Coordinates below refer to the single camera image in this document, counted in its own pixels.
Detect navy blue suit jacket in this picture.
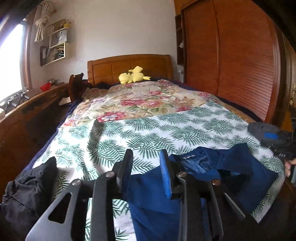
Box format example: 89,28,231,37
125,144,277,240

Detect person's right hand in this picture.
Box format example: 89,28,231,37
285,159,296,178

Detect dark grey folded garment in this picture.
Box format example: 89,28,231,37
247,122,280,142

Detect black folded garment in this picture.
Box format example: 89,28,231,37
1,157,58,240

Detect leaf and floral bedspread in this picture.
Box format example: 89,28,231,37
31,79,286,241

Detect wooden louvered wardrobe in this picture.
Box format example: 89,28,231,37
175,1,291,126

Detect yellow plush toy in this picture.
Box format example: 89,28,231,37
118,66,151,85

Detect red bowl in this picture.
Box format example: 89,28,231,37
40,83,52,92

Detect wooden chair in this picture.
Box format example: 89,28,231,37
68,73,89,103

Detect wooden bed headboard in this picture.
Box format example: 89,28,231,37
87,54,174,85

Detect window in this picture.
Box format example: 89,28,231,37
0,19,29,100

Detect tied cream curtain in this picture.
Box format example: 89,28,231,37
34,1,56,43

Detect white wall shelf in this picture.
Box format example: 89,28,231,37
40,27,71,66

